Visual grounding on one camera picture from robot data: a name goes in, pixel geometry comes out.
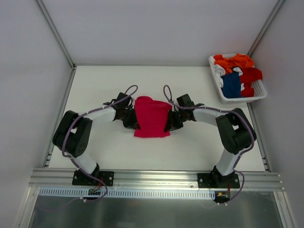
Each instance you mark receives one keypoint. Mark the blue t shirt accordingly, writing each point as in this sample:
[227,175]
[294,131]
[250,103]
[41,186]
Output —
[231,85]

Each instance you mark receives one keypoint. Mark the right aluminium frame post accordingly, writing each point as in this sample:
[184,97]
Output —
[266,26]

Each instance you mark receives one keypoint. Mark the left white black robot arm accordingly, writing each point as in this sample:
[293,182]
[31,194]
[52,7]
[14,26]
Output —
[72,137]

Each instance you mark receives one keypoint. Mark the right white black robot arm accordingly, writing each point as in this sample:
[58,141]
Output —
[236,134]

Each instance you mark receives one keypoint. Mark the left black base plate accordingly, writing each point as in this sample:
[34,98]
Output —
[81,179]

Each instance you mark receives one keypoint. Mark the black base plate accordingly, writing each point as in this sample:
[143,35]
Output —
[81,179]
[217,181]

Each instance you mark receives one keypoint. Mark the white plastic laundry basket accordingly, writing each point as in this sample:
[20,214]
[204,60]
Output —
[258,86]

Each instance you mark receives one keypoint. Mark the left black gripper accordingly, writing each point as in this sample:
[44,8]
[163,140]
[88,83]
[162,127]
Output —
[132,120]

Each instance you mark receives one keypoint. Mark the aluminium mounting rail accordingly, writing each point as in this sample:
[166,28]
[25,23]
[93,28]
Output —
[158,180]

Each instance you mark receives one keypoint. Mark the left aluminium frame post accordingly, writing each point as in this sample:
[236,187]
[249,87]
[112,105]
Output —
[49,21]

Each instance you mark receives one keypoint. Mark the crimson pink t shirt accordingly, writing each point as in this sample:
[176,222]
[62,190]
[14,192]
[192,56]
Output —
[152,117]

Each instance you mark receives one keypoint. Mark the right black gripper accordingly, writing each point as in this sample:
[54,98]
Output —
[173,121]

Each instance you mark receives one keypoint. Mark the red t shirt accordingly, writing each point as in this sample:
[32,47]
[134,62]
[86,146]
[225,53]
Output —
[249,76]

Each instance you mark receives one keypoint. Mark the aluminium frame post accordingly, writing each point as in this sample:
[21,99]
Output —
[49,21]
[266,26]

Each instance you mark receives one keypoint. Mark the white slotted cable duct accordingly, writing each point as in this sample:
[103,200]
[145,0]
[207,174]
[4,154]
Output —
[128,193]

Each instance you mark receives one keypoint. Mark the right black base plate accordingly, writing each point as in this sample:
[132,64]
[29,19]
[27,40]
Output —
[217,181]

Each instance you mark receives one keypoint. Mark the orange t shirt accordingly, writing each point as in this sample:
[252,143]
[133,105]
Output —
[228,63]

